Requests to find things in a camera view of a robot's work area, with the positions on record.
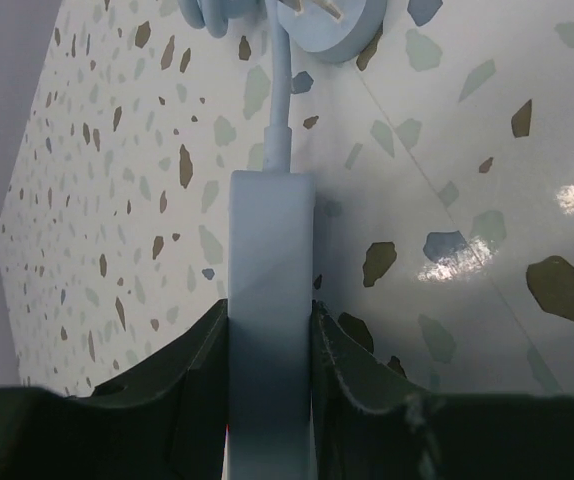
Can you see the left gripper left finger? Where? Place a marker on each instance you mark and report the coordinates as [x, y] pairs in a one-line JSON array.
[[164, 418]]

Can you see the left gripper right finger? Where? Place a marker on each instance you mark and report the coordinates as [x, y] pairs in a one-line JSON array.
[[372, 423]]

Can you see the light blue power strip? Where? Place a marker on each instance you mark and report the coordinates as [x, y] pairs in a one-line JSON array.
[[269, 307]]

